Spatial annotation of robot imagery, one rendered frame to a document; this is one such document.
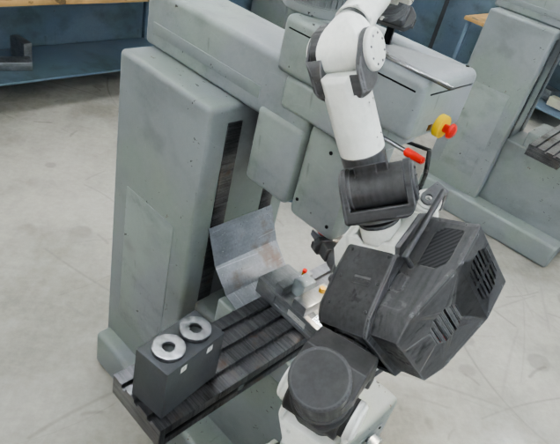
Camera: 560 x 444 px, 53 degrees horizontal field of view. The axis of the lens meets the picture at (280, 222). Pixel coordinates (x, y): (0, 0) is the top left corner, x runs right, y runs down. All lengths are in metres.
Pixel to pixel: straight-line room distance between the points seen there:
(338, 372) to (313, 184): 0.78
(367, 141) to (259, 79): 0.71
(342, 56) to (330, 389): 0.58
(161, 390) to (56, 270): 1.97
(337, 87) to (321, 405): 0.55
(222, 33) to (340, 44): 0.82
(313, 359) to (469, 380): 2.50
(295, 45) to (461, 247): 0.74
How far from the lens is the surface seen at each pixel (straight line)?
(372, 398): 2.11
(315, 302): 1.89
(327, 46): 1.06
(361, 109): 1.05
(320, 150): 1.61
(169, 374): 1.50
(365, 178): 1.13
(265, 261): 2.19
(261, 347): 1.86
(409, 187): 1.11
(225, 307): 2.07
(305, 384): 1.00
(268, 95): 1.70
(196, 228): 1.97
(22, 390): 2.89
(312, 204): 1.68
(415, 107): 1.37
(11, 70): 5.20
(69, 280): 3.37
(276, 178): 1.73
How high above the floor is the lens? 2.28
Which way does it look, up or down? 35 degrees down
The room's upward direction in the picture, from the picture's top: 15 degrees clockwise
